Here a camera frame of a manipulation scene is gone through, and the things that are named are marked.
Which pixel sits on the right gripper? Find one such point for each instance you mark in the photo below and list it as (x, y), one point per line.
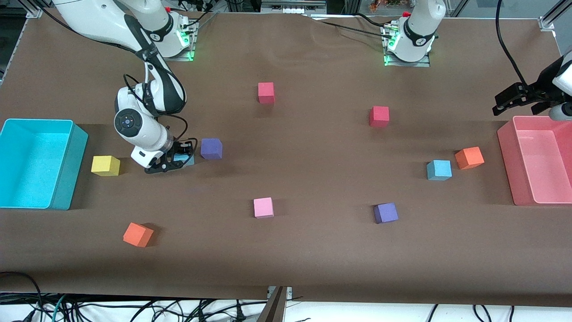
(182, 148)

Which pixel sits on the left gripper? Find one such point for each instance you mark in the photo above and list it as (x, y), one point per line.
(537, 91)

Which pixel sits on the light blue foam cube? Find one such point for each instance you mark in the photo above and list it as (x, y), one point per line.
(182, 158)
(439, 170)

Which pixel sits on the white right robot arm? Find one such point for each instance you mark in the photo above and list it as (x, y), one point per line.
(147, 134)

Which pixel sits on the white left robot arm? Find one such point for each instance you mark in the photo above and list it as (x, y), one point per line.
(415, 40)

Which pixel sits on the purple foam cube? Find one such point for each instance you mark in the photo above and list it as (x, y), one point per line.
(385, 213)
(211, 148)

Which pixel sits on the orange foam cube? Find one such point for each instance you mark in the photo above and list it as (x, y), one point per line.
(137, 234)
(469, 158)

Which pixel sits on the pink plastic bin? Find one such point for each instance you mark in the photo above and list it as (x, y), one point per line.
(545, 170)

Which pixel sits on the yellow foam cube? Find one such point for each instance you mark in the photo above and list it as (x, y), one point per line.
(105, 165)

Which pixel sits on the red foam cube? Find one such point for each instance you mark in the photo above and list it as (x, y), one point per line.
(266, 92)
(379, 116)

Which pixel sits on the pink foam cube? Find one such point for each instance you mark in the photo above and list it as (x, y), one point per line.
(263, 207)

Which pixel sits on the brown paper table cover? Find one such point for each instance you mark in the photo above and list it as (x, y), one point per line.
(313, 250)

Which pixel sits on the cyan plastic bin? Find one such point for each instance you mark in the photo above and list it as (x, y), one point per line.
(31, 174)

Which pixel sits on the orange background clutter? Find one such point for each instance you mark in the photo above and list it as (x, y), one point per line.
(380, 5)

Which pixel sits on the grey equipment box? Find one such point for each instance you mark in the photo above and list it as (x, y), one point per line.
(290, 9)

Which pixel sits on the dark brown beam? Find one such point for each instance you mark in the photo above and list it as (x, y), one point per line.
(273, 308)

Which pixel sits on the aluminium frame profile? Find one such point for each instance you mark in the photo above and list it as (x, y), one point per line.
(35, 12)
(547, 22)

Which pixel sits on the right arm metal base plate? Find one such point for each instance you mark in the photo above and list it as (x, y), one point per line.
(178, 57)

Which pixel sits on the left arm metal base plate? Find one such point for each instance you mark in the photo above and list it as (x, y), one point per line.
(409, 64)

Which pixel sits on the silver metal bracket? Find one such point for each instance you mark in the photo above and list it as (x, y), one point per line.
(288, 291)

